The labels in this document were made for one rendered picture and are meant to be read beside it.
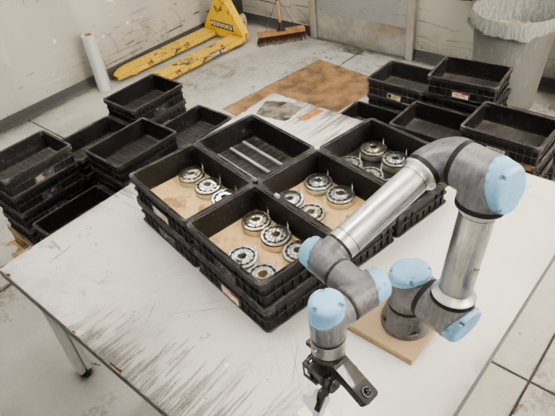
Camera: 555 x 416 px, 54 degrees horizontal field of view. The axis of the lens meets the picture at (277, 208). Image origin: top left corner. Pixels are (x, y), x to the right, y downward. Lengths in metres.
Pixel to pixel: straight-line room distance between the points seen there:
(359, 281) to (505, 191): 0.37
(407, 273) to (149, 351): 0.82
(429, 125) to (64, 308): 2.20
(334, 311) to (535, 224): 1.24
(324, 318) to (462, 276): 0.47
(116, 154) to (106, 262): 1.11
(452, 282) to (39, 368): 2.02
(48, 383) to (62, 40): 3.01
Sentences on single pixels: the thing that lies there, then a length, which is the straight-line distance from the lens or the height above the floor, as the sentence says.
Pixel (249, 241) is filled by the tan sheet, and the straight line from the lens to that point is 1.85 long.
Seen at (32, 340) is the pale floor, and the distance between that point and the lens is 3.00.
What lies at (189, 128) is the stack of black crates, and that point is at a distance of 3.44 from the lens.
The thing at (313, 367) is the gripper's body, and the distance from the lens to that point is 1.26.
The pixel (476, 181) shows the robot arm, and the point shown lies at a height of 1.33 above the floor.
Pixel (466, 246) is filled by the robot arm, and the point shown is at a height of 1.15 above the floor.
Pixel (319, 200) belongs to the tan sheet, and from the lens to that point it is 1.99.
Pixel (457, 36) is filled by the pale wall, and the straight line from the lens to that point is 4.71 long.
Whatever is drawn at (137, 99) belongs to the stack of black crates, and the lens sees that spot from 3.66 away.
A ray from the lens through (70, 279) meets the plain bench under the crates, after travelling 2.12.
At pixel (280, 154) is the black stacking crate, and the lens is 2.24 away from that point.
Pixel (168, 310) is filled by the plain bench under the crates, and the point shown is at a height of 0.70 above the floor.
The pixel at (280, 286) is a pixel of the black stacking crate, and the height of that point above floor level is 0.87.
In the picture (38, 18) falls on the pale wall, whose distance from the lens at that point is 4.85.
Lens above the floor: 2.07
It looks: 39 degrees down
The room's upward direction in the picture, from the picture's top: 7 degrees counter-clockwise
